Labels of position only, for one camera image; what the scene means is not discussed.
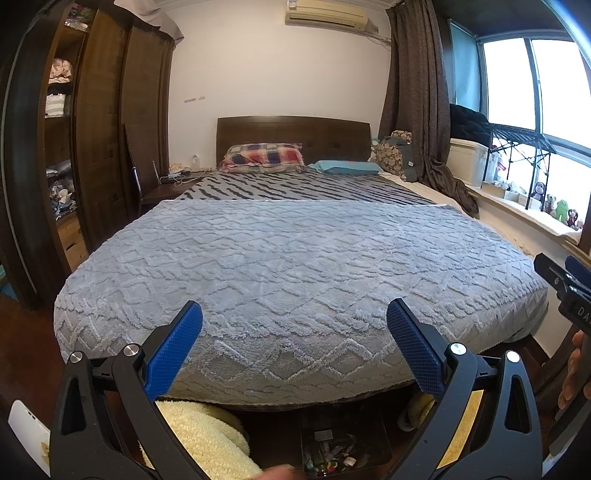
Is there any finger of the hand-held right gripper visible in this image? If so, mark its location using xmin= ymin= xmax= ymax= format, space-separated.
xmin=564 ymin=256 xmax=591 ymax=291
xmin=533 ymin=253 xmax=572 ymax=297

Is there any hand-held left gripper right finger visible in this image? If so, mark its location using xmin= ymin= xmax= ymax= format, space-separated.
xmin=385 ymin=298 xmax=546 ymax=480

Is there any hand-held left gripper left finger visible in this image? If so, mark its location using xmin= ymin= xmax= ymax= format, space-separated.
xmin=48 ymin=300 xmax=204 ymax=480

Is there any box of small items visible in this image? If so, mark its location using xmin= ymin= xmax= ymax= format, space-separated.
xmin=299 ymin=408 xmax=394 ymax=478

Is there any pile of small wrappers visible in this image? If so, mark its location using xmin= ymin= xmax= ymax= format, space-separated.
xmin=305 ymin=429 xmax=362 ymax=476

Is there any person's right hand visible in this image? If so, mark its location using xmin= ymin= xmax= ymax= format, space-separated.
xmin=558 ymin=331 xmax=591 ymax=411

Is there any cream windowsill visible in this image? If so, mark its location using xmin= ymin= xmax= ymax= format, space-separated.
xmin=462 ymin=182 xmax=591 ymax=251

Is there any white storage box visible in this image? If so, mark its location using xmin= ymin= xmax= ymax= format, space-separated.
xmin=449 ymin=137 xmax=490 ymax=188

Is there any black metal rack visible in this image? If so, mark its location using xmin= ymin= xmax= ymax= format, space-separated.
xmin=480 ymin=122 xmax=570 ymax=211

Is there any grey textured blanket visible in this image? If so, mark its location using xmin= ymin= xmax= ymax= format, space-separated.
xmin=54 ymin=198 xmax=550 ymax=408

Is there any dark wooden chair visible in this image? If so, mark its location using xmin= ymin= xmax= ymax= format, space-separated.
xmin=124 ymin=122 xmax=205 ymax=219

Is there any black padded cushion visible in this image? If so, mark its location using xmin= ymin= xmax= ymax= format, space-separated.
xmin=449 ymin=104 xmax=493 ymax=147

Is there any window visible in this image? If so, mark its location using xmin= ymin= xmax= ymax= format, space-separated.
xmin=450 ymin=18 xmax=591 ymax=219

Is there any teal pillow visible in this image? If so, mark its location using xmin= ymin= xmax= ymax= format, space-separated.
xmin=308 ymin=160 xmax=383 ymax=176

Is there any patterned round-print cushion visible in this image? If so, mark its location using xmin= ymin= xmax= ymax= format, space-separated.
xmin=369 ymin=130 xmax=419 ymax=182

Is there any striped bedsheet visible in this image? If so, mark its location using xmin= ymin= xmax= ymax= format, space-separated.
xmin=178 ymin=172 xmax=445 ymax=206

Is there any plaid pillow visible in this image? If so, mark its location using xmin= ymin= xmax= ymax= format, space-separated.
xmin=218 ymin=143 xmax=306 ymax=174

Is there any grey roller blind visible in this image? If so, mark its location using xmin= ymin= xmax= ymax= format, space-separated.
xmin=450 ymin=21 xmax=484 ymax=112

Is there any brown curtain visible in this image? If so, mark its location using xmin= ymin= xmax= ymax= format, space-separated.
xmin=379 ymin=0 xmax=481 ymax=219

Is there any dark wooden wardrobe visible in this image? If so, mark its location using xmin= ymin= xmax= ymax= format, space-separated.
xmin=0 ymin=0 xmax=180 ymax=311

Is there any dark wooden headboard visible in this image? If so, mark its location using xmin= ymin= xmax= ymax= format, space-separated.
xmin=216 ymin=115 xmax=373 ymax=169

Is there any folded clothes stack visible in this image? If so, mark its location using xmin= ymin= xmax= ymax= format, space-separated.
xmin=45 ymin=56 xmax=75 ymax=118

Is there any white air conditioner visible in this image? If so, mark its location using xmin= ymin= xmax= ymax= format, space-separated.
xmin=284 ymin=0 xmax=371 ymax=31

